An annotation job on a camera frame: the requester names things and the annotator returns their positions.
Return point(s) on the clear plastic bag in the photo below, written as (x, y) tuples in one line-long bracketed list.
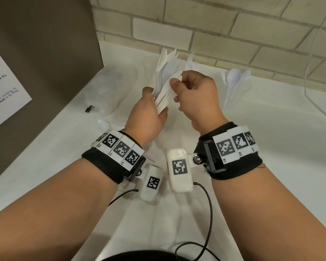
[(108, 89)]

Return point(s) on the small black clip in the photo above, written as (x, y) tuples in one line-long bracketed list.
[(89, 109)]

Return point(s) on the person's left forearm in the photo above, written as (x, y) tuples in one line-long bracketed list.
[(49, 214)]

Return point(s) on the clear plastic cup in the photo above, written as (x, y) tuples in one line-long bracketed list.
[(243, 100)]

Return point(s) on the person's right forearm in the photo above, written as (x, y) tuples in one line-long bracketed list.
[(269, 214)]

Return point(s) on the person's left hand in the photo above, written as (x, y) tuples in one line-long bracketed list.
[(144, 122)]

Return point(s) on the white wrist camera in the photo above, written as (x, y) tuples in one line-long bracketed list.
[(152, 192), (179, 184)]

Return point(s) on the single white plastic fork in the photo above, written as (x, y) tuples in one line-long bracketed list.
[(114, 120)]

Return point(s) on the bunch of white plastic spoons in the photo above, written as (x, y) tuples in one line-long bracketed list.
[(235, 77)]

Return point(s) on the bunch of white plastic forks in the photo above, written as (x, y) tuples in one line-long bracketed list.
[(191, 63)]

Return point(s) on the black shirt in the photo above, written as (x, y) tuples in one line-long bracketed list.
[(138, 256)]

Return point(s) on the white paper notice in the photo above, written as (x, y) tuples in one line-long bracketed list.
[(5, 92)]

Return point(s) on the brown partition panel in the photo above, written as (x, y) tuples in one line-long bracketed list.
[(57, 51)]

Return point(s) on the black wristband with marker tags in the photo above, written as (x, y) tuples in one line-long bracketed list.
[(103, 163), (239, 168)]

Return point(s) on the bundle of mixed white cutlery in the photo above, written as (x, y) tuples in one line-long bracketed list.
[(164, 95)]

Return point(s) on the person's right hand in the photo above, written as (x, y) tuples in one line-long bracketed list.
[(201, 103)]

